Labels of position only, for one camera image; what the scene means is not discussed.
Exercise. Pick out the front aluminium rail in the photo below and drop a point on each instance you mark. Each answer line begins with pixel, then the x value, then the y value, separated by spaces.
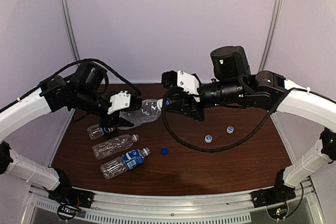
pixel 217 208

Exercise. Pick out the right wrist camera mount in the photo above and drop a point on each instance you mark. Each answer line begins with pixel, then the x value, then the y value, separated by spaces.
pixel 189 83

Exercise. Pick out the blue label water bottle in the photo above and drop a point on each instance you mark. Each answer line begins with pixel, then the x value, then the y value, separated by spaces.
pixel 124 163

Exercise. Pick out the left aluminium frame post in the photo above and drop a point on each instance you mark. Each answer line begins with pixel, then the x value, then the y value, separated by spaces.
pixel 69 29

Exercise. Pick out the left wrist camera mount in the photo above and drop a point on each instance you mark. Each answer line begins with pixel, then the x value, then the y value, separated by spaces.
pixel 119 102

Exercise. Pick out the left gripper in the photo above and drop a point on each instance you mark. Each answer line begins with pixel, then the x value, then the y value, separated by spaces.
pixel 108 120

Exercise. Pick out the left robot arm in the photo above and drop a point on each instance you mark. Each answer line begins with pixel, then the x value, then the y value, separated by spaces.
pixel 74 86

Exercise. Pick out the right circuit board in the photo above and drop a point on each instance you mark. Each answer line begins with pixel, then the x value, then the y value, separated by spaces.
pixel 278 212

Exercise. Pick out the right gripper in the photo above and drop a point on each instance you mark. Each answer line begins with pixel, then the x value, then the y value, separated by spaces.
pixel 197 108

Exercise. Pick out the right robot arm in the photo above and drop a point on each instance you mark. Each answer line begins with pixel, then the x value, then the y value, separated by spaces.
pixel 234 86

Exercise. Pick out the right aluminium frame post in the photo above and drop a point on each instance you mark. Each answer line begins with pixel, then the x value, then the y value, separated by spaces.
pixel 276 10

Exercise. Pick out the white blue-printed bottle cap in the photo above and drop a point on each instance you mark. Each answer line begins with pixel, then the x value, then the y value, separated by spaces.
pixel 230 130

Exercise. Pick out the circuit board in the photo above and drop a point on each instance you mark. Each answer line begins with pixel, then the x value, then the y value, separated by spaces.
pixel 278 212
pixel 67 212

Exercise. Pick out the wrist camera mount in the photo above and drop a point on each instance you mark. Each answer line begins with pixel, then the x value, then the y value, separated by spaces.
pixel 119 102
pixel 189 83

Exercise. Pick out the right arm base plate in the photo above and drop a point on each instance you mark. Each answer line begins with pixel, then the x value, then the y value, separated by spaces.
pixel 271 196

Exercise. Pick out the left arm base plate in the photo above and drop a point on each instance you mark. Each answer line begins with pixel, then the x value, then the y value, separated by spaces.
pixel 72 196

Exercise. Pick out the clear unlabeled plastic bottle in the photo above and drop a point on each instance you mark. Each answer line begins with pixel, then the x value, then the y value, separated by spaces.
pixel 113 146

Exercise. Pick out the blue bottle cap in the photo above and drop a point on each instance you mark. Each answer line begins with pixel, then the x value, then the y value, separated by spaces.
pixel 164 150

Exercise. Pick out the aluminium frame post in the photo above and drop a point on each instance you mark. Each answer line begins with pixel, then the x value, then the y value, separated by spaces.
pixel 276 10
pixel 69 29

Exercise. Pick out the Pepsi label plastic bottle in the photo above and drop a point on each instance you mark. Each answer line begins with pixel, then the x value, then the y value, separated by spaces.
pixel 96 131

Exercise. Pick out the left circuit board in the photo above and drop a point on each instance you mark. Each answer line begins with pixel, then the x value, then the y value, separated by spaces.
pixel 67 212

